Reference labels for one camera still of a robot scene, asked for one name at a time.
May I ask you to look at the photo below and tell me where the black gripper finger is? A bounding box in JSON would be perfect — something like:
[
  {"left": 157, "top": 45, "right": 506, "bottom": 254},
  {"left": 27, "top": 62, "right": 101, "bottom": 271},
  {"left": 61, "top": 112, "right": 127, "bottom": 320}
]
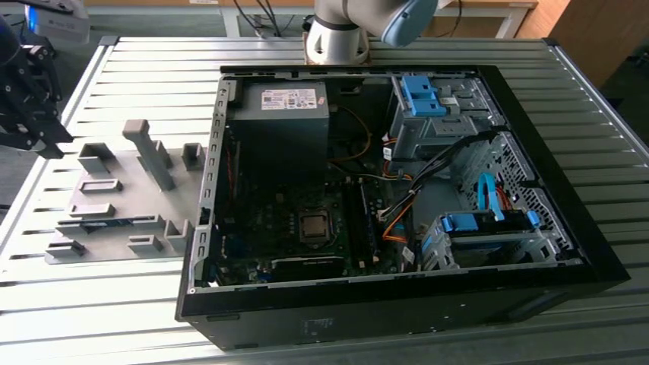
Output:
[
  {"left": 18, "top": 44, "right": 74, "bottom": 160},
  {"left": 0, "top": 70, "right": 39, "bottom": 153}
]

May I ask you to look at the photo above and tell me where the grey parts rack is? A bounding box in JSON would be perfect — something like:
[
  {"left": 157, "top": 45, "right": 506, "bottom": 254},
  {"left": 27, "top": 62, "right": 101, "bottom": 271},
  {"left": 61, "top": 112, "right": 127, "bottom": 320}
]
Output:
[{"left": 43, "top": 119, "right": 209, "bottom": 265}]

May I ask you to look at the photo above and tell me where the grey power supply unit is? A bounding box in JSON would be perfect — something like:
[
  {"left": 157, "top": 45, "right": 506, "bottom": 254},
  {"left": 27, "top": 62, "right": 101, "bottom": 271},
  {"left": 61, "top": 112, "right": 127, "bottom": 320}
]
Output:
[{"left": 233, "top": 80, "right": 331, "bottom": 182}]

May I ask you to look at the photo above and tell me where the dark green motherboard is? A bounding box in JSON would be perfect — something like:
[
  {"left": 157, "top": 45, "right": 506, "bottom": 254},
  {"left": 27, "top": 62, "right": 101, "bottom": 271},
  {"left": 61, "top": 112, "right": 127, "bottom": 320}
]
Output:
[{"left": 217, "top": 177, "right": 406, "bottom": 284}]

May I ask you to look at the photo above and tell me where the silver CPU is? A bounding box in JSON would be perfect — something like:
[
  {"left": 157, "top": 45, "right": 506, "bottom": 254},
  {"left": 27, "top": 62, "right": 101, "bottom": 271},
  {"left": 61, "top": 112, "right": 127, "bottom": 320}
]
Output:
[{"left": 298, "top": 214, "right": 330, "bottom": 240}]

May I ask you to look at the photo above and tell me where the black graphics card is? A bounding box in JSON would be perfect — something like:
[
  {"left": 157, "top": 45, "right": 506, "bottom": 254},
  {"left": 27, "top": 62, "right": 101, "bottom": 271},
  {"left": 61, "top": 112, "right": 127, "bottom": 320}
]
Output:
[{"left": 267, "top": 255, "right": 346, "bottom": 282}]

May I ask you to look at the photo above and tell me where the blue drive carrier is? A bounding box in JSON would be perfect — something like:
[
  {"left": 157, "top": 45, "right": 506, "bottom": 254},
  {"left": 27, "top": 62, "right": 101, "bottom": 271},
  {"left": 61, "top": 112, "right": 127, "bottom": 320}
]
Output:
[{"left": 398, "top": 75, "right": 450, "bottom": 117}]

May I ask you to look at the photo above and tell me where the tall metal drive cage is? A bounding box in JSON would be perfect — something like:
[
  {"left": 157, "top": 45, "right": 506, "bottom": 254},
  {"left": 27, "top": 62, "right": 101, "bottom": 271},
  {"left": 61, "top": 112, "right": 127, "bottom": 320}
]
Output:
[{"left": 387, "top": 74, "right": 507, "bottom": 161}]

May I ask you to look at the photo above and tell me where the black open PC case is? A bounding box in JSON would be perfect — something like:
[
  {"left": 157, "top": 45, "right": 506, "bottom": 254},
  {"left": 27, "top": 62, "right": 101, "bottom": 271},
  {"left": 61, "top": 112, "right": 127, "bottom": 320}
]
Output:
[{"left": 174, "top": 64, "right": 631, "bottom": 351}]

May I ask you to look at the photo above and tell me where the white desk wooden top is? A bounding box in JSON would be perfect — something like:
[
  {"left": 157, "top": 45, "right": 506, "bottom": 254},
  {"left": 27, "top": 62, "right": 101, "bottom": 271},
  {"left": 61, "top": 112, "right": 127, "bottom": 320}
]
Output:
[{"left": 434, "top": 0, "right": 539, "bottom": 39}]

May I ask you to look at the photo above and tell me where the hard disk in blue carrier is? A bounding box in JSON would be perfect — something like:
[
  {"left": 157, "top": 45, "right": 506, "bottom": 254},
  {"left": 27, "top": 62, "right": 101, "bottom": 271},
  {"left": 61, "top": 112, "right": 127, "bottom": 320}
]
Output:
[{"left": 438, "top": 210, "right": 539, "bottom": 235}]

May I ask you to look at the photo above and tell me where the low metal disk bay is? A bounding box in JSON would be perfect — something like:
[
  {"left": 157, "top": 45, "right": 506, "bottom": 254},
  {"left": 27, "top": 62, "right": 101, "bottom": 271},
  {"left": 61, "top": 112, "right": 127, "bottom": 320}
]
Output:
[{"left": 414, "top": 227, "right": 562, "bottom": 271}]

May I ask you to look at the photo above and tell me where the brown wooden cabinet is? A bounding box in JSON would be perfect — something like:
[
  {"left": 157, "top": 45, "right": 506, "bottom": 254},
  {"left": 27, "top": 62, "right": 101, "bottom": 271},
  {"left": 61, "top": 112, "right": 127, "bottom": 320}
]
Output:
[{"left": 549, "top": 0, "right": 649, "bottom": 90}]

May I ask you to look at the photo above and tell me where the thin yellow wire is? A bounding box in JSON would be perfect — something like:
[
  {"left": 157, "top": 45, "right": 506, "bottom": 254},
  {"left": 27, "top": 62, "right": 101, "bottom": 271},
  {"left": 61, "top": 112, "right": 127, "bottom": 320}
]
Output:
[{"left": 327, "top": 104, "right": 374, "bottom": 165}]

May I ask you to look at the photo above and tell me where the orange wire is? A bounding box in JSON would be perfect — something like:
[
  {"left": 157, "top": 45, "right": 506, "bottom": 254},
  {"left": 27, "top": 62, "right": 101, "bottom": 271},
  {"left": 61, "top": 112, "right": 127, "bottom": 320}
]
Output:
[{"left": 379, "top": 201, "right": 415, "bottom": 243}]

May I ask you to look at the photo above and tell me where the black cable bundle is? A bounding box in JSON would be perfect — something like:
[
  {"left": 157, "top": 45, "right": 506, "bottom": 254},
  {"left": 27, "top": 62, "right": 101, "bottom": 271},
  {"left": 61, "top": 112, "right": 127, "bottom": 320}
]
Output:
[{"left": 406, "top": 131, "right": 497, "bottom": 193}]

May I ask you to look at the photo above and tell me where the light blue flat wire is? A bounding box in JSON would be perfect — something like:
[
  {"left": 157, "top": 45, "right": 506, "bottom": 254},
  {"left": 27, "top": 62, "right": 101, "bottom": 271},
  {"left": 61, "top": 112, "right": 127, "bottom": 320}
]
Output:
[{"left": 477, "top": 172, "right": 506, "bottom": 221}]

